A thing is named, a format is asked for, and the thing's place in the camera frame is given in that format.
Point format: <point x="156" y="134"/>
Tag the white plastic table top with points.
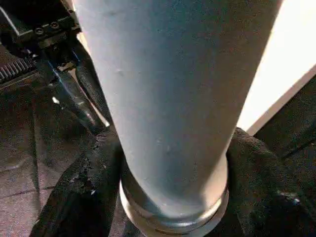
<point x="284" y="61"/>

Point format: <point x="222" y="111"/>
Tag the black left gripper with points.
<point x="37" y="24"/>

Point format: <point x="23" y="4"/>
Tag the black mat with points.
<point x="24" y="148"/>

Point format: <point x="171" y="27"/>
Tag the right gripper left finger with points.
<point x="79" y="187"/>

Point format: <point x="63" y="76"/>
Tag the white plastic table leg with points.
<point x="172" y="98"/>

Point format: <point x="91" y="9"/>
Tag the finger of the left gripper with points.
<point x="89" y="86"/>

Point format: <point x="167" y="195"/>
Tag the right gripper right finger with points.
<point x="266" y="192"/>

